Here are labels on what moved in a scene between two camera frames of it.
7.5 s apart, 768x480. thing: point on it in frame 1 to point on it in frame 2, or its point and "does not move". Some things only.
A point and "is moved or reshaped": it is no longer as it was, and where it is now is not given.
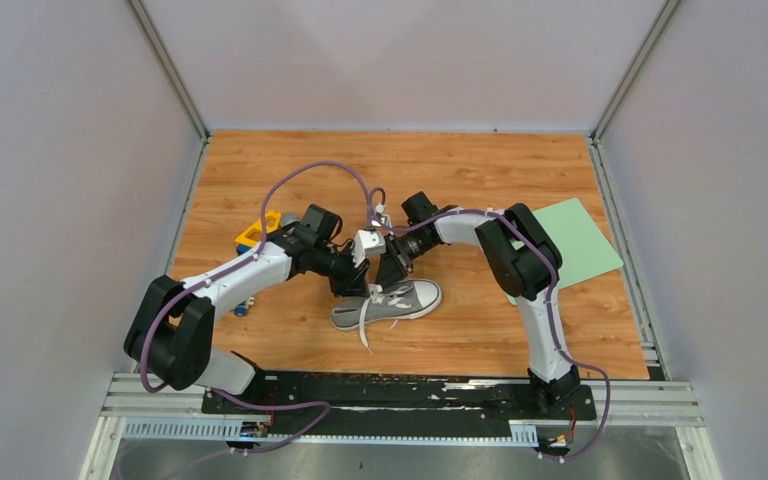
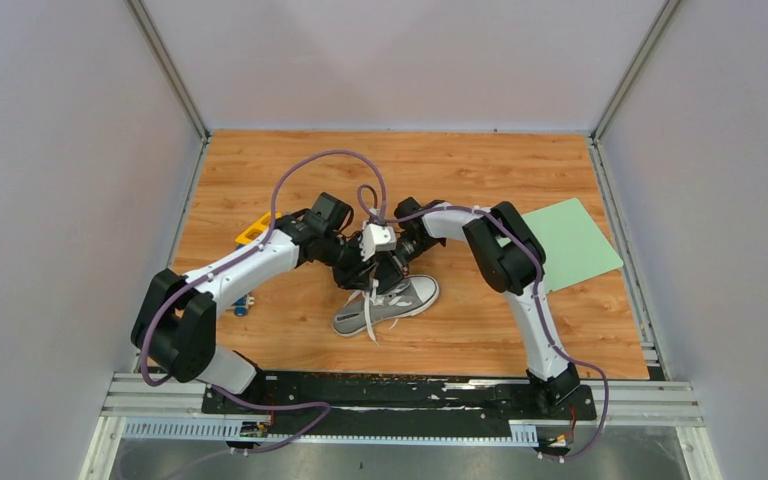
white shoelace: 375,297 is moved or reshaped
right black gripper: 393,267 does not move
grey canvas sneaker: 403,300 does not move
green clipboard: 585,252 does not move
